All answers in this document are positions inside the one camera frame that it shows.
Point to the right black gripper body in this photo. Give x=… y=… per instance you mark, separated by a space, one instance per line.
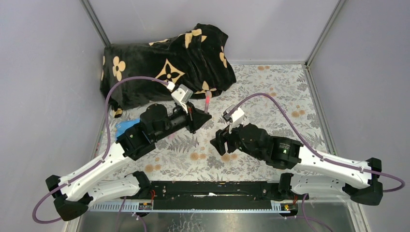
x=240 y=146

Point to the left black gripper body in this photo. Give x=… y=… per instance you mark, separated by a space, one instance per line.
x=176 y=121

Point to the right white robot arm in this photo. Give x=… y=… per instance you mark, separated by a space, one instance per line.
x=305 y=173

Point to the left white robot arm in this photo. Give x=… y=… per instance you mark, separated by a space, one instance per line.
x=75 y=193

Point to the blue cartoon cloth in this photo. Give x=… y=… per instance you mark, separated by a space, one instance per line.
x=122 y=126

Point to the black floral plush blanket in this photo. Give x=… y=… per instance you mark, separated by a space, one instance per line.
x=136 y=74

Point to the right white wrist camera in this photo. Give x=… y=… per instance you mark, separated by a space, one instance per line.
x=234 y=115

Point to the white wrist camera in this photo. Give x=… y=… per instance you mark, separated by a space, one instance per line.
x=234 y=115
x=180 y=94

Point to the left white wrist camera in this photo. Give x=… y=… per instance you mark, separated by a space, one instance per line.
x=180 y=94

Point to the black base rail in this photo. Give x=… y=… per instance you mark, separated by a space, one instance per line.
x=217 y=195

